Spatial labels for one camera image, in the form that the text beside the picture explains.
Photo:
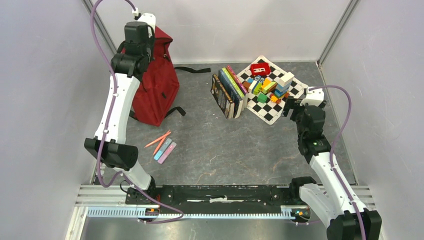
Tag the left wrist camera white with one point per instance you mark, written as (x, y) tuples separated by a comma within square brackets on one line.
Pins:
[(146, 17)]

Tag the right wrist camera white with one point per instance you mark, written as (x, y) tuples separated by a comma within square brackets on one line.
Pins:
[(313, 97)]

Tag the blue book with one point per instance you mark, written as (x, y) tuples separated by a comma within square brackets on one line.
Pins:
[(238, 101)]

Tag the red toy block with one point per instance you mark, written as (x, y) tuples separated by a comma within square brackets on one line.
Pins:
[(260, 69)]

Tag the pink book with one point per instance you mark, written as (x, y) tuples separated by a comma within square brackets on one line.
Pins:
[(236, 79)]

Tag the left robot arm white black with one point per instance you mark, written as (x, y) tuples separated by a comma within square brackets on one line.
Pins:
[(108, 145)]

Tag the orange pencil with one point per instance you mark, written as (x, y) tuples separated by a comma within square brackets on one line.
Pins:
[(158, 139), (158, 146)]

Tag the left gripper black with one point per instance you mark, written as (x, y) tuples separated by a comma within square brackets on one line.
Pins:
[(152, 42)]

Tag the green book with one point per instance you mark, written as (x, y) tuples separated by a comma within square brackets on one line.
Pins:
[(234, 84)]

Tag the orange toy block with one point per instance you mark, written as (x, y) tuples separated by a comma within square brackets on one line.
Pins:
[(275, 99)]

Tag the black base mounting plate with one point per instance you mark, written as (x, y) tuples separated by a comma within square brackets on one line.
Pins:
[(216, 199)]

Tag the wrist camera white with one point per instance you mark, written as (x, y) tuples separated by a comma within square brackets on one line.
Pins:
[(313, 97), (146, 17)]

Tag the white blue block tower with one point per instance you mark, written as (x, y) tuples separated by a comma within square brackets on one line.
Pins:
[(283, 84)]

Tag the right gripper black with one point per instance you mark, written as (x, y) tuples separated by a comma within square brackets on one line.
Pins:
[(294, 103)]

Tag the yellow green toy block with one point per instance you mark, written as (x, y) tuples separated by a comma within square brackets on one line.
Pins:
[(268, 86)]

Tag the black book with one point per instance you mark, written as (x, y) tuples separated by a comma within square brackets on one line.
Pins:
[(222, 98)]

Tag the checkered play mat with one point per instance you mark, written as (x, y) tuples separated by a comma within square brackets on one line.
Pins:
[(270, 111)]

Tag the red backpack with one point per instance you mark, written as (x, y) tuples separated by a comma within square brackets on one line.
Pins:
[(159, 86)]

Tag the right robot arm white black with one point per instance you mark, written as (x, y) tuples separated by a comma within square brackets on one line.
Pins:
[(338, 207)]

